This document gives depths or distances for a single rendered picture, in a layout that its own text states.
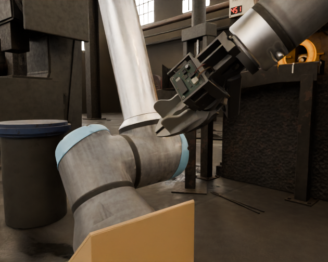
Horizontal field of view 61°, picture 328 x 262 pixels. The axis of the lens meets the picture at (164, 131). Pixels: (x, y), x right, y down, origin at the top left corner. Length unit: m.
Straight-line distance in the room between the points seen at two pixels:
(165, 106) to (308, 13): 0.26
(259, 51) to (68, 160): 0.46
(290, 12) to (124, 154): 0.45
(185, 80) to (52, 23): 3.14
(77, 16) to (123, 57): 2.96
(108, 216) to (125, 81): 0.37
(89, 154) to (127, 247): 0.22
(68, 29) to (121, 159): 3.05
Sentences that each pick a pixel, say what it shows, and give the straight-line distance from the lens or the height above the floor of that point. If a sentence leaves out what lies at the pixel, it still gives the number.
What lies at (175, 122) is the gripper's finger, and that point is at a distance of 0.48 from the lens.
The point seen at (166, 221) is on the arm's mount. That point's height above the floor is 0.27.
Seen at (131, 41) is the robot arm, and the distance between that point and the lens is 0.81.
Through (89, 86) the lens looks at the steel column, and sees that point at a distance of 8.08.
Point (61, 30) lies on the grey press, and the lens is 3.57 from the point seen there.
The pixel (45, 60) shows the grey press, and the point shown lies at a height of 1.02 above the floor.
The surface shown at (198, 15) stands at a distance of 7.48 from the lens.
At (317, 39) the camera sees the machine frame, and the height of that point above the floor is 0.83.
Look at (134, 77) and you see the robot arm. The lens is 0.77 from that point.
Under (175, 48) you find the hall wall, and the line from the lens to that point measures 10.52.
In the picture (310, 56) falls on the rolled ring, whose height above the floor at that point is 0.74.
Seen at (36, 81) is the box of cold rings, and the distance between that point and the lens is 3.11.
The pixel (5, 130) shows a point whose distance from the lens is 1.22.
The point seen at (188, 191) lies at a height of 0.01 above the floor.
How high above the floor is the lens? 0.52
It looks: 6 degrees down
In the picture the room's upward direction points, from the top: straight up
